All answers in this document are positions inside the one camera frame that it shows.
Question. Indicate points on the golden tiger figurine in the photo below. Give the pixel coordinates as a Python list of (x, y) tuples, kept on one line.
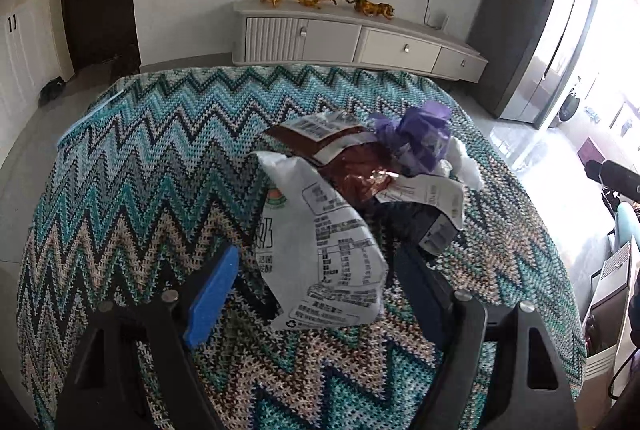
[(368, 8)]

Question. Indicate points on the brown snack bag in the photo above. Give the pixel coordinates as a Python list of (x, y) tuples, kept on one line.
[(344, 151)]

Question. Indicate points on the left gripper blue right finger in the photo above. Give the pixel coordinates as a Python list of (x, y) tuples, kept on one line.
[(429, 294)]

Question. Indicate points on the white clear plastic bag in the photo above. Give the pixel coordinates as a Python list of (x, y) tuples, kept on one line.
[(460, 165)]

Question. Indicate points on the washing machine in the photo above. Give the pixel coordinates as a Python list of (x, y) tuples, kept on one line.
[(569, 107)]

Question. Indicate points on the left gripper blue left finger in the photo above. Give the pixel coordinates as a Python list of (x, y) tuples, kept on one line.
[(208, 291)]

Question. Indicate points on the zigzag knitted table cloth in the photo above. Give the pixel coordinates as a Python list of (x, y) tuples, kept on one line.
[(162, 170)]

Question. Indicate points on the grey steel refrigerator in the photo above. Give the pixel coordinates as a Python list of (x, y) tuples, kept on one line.
[(528, 45)]

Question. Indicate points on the purple storage box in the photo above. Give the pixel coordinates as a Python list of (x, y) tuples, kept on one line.
[(589, 151)]

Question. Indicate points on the black shoes by door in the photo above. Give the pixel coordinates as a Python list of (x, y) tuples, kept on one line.
[(51, 91)]

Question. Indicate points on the white tv cabinet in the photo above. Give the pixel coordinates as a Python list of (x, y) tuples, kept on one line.
[(338, 36)]

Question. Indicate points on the white hallway cabinets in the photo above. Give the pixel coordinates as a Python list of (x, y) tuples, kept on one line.
[(33, 53)]

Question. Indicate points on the white printed snack bag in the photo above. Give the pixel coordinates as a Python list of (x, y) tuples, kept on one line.
[(315, 252)]

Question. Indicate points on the black white printed wrapper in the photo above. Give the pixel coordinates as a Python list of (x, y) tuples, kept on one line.
[(425, 211)]

